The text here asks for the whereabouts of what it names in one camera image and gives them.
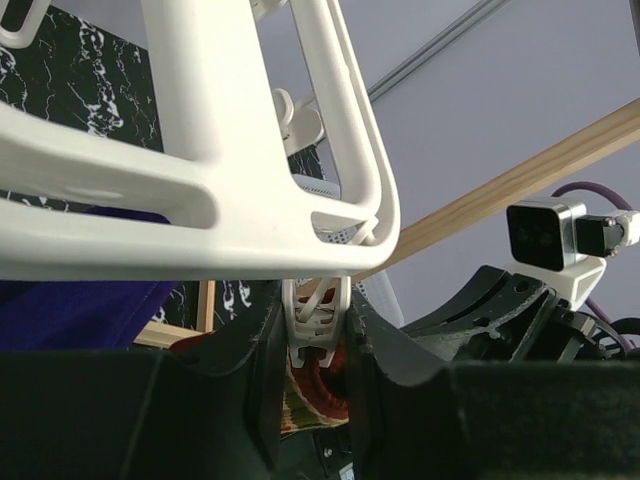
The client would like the purple sock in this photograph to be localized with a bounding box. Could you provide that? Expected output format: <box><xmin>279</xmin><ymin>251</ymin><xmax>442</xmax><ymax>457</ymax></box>
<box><xmin>0</xmin><ymin>207</ymin><xmax>181</xmax><ymax>354</ymax></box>

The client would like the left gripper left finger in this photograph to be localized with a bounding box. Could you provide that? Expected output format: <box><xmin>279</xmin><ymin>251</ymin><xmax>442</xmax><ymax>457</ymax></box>
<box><xmin>1</xmin><ymin>282</ymin><xmax>287</xmax><ymax>479</ymax></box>

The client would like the white plastic basket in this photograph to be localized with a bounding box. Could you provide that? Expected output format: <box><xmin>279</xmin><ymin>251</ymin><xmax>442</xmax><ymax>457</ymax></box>
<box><xmin>293</xmin><ymin>174</ymin><xmax>405</xmax><ymax>328</ymax></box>

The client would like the white plastic clip hanger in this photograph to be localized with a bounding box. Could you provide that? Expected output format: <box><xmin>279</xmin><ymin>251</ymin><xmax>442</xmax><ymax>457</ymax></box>
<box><xmin>1</xmin><ymin>1</ymin><xmax>400</xmax><ymax>352</ymax></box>

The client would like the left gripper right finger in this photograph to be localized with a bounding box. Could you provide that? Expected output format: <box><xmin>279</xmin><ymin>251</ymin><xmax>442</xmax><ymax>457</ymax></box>
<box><xmin>347</xmin><ymin>296</ymin><xmax>639</xmax><ymax>479</ymax></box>

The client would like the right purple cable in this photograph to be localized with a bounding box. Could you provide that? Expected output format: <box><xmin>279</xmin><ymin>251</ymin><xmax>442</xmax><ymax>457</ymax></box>
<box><xmin>552</xmin><ymin>180</ymin><xmax>640</xmax><ymax>351</ymax></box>

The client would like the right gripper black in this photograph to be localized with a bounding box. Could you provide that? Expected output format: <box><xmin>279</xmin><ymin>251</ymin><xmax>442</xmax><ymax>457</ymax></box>
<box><xmin>402</xmin><ymin>266</ymin><xmax>599</xmax><ymax>362</ymax></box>

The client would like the wooden hanging rack frame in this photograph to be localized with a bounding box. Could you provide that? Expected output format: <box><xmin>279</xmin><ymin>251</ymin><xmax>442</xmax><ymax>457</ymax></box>
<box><xmin>132</xmin><ymin>97</ymin><xmax>640</xmax><ymax>349</ymax></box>

